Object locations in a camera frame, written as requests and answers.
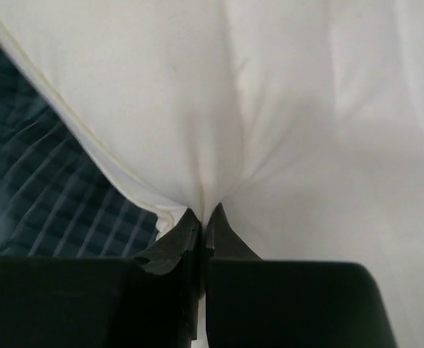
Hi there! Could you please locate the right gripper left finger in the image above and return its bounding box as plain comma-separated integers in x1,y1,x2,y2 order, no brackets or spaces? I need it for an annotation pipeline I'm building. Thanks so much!
0,211,201,347

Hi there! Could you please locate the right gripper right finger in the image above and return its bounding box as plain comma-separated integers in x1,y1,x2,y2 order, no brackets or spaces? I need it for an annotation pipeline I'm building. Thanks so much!
204,206,396,348

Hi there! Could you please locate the dark checkered pillowcase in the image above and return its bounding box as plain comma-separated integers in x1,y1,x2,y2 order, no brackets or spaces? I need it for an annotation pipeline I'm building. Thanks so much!
0,49,157,257

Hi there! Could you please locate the cream white pillow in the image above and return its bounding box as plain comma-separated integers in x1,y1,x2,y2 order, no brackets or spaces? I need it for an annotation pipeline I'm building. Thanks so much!
0,1,424,347

